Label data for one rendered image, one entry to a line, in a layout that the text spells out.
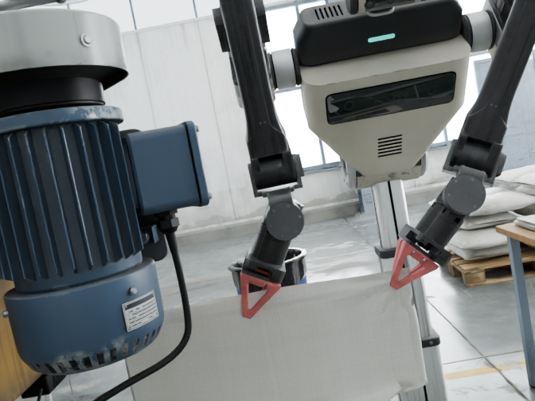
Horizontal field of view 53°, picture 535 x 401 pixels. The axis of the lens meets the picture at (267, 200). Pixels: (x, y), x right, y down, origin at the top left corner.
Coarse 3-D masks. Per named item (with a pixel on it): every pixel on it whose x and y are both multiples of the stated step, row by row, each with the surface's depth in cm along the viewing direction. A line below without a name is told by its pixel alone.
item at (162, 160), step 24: (144, 144) 55; (168, 144) 56; (192, 144) 56; (144, 168) 55; (168, 168) 56; (192, 168) 56; (144, 192) 55; (168, 192) 56; (192, 192) 57; (168, 216) 59
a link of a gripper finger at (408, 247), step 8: (400, 232) 92; (408, 232) 88; (408, 240) 86; (416, 240) 88; (400, 248) 88; (408, 248) 86; (416, 248) 86; (400, 256) 87; (416, 256) 87; (424, 256) 86; (400, 264) 88; (424, 264) 87; (432, 264) 86; (416, 272) 88; (424, 272) 87; (392, 280) 89; (400, 280) 89; (408, 280) 88
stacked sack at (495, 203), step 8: (504, 192) 420; (512, 192) 419; (488, 200) 401; (496, 200) 398; (504, 200) 397; (512, 200) 396; (520, 200) 394; (528, 200) 393; (480, 208) 398; (488, 208) 397; (496, 208) 396; (504, 208) 396; (512, 208) 397
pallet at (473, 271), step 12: (528, 252) 418; (456, 264) 423; (468, 264) 414; (480, 264) 407; (492, 264) 402; (504, 264) 401; (528, 264) 433; (456, 276) 437; (468, 276) 403; (480, 276) 403; (504, 276) 408; (528, 276) 401
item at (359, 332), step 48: (288, 288) 92; (336, 288) 89; (384, 288) 90; (192, 336) 91; (240, 336) 89; (288, 336) 89; (336, 336) 90; (384, 336) 90; (144, 384) 92; (192, 384) 92; (240, 384) 90; (288, 384) 90; (336, 384) 90; (384, 384) 91
